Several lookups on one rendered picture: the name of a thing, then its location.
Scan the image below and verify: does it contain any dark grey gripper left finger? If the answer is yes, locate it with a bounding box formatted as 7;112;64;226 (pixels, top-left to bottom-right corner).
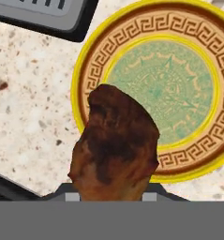
41;182;82;203

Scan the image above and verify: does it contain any grey black-rimmed appliance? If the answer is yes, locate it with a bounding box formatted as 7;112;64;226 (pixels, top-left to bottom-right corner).
0;0;100;43

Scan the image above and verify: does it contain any brown piece of meat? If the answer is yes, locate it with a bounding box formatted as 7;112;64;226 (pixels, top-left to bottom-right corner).
67;83;161;203

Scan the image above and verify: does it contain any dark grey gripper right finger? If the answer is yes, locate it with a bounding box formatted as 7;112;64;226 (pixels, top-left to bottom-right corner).
141;182;190;203

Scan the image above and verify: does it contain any yellow patterned plate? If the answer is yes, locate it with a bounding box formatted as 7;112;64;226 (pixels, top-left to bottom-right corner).
69;0;224;185

